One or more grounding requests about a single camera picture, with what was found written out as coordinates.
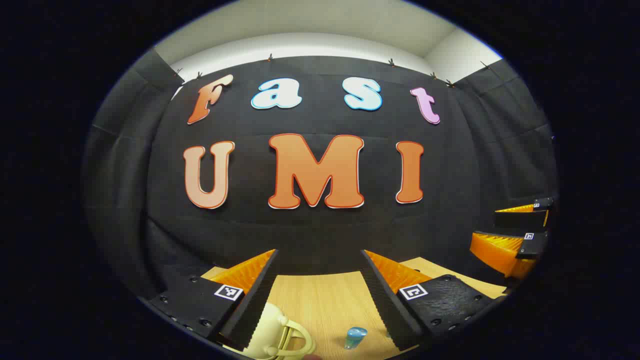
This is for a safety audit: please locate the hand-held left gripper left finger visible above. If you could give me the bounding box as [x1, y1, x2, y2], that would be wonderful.
[145, 248, 279, 352]

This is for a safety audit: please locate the blue skin care bottle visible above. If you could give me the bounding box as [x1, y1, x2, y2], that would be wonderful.
[344, 326, 369, 350]

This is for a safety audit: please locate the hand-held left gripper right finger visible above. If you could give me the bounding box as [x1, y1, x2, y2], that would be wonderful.
[360, 249, 507, 352]

